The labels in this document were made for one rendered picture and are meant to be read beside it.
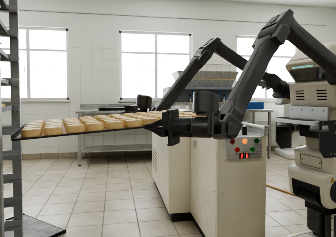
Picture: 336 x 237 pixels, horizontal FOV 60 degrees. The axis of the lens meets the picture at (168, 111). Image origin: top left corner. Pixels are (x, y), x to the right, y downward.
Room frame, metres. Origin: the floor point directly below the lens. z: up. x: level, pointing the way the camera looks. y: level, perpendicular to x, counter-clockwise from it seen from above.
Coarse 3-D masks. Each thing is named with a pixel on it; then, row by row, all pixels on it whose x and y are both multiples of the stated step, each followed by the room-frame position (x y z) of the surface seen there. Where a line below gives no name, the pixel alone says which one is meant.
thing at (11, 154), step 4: (4, 152) 1.08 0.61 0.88; (8, 152) 1.09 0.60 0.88; (12, 152) 1.09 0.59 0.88; (16, 152) 1.10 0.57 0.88; (20, 152) 1.10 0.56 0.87; (4, 156) 1.08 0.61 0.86; (8, 156) 1.09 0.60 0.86; (12, 156) 1.09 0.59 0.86; (16, 156) 1.10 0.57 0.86; (20, 156) 1.10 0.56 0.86
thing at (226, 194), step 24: (192, 144) 2.43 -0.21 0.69; (216, 144) 1.84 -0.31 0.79; (264, 144) 1.88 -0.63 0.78; (192, 168) 2.43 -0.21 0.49; (216, 168) 1.83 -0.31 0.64; (240, 168) 1.85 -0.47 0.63; (264, 168) 1.88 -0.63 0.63; (192, 192) 2.42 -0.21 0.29; (216, 192) 1.83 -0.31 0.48; (240, 192) 1.85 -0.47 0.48; (264, 192) 1.88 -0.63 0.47; (216, 216) 1.83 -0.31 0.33; (240, 216) 1.85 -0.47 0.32; (264, 216) 1.88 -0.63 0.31
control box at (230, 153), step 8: (240, 136) 1.84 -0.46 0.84; (248, 136) 1.84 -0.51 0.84; (256, 136) 1.84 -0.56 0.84; (232, 144) 1.80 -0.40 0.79; (240, 144) 1.81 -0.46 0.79; (248, 144) 1.82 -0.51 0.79; (256, 144) 1.83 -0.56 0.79; (232, 152) 1.81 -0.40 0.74; (240, 152) 1.81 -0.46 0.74; (248, 152) 1.82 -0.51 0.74; (256, 152) 1.83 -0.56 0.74
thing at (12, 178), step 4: (4, 176) 1.08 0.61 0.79; (8, 176) 1.09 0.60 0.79; (12, 176) 1.09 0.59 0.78; (16, 176) 1.10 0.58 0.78; (20, 176) 1.10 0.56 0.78; (4, 180) 1.08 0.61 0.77; (8, 180) 1.09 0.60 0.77; (12, 180) 1.09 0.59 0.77; (16, 180) 1.09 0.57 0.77; (20, 180) 1.09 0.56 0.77
